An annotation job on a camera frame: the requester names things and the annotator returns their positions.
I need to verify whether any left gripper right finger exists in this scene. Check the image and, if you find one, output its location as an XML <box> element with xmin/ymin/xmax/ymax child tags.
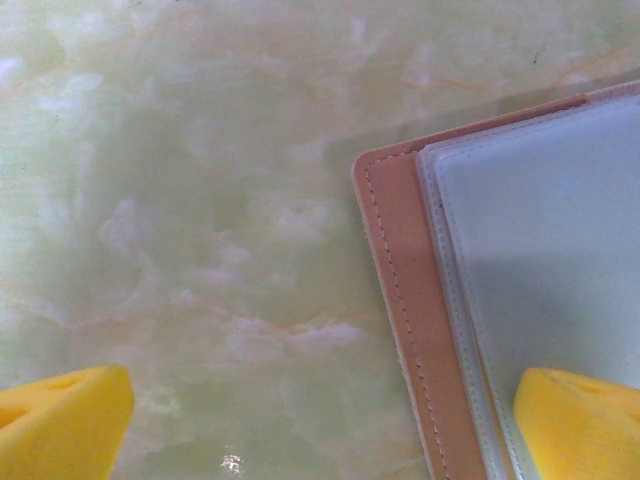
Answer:
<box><xmin>513</xmin><ymin>367</ymin><xmax>640</xmax><ymax>480</ymax></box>

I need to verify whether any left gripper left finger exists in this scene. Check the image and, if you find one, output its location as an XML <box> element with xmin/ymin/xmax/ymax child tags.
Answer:
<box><xmin>0</xmin><ymin>364</ymin><xmax>137</xmax><ymax>480</ymax></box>

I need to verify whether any pink card holder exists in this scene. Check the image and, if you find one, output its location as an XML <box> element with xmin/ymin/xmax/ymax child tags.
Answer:
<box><xmin>351</xmin><ymin>79</ymin><xmax>640</xmax><ymax>480</ymax></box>

